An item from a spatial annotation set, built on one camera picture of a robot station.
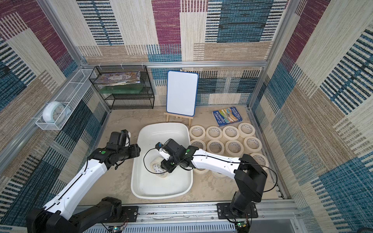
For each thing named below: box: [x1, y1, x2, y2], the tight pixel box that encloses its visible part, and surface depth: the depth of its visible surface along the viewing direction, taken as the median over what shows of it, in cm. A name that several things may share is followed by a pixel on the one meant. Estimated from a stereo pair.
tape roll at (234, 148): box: [224, 139, 245, 157], surface depth 98 cm
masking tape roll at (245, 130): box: [237, 122, 256, 139], surface depth 106 cm
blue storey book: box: [212, 106, 243, 127], surface depth 114 cm
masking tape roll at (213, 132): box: [205, 125, 223, 141], surface depth 104 cm
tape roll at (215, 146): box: [206, 139, 225, 155], surface depth 98 cm
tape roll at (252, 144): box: [243, 135, 263, 154], surface depth 98 cm
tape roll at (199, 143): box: [190, 138, 207, 152], surface depth 99 cm
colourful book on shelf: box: [94, 71, 141, 87], surface depth 83 cm
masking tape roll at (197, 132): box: [188, 124, 206, 140], surface depth 104 cm
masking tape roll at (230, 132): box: [222, 125, 240, 141], surface depth 104 cm
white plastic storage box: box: [130, 122, 193, 200], surface depth 84 cm
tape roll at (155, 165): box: [150, 157, 168, 179], surface depth 84 cm
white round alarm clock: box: [42, 101, 72, 125], surface depth 64 cm
